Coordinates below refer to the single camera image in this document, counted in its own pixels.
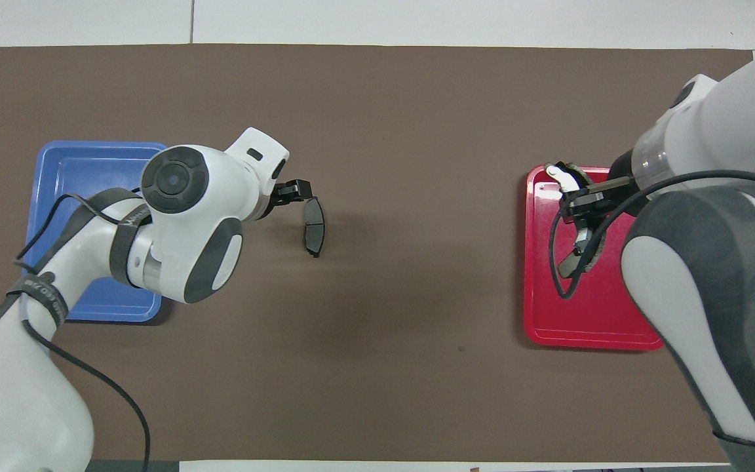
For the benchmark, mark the dark brake pad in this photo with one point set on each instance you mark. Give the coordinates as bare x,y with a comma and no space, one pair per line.
315,229

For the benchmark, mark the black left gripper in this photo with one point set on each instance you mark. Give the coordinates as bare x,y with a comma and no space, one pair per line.
280,195

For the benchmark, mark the brown table mat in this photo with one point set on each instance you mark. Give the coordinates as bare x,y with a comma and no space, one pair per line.
417,295

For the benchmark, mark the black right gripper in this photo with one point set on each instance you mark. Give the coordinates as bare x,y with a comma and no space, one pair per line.
617,187

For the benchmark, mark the red plastic tray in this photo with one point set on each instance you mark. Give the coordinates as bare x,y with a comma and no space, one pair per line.
587,314

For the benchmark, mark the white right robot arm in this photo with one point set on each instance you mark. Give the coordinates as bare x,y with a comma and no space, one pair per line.
712,275

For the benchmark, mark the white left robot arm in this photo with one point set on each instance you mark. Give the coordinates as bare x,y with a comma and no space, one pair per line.
181,216

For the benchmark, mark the blue plastic tray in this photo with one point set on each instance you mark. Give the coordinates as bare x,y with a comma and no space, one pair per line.
89,170

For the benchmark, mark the curved brake shoe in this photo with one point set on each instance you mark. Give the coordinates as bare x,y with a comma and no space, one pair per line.
564,176

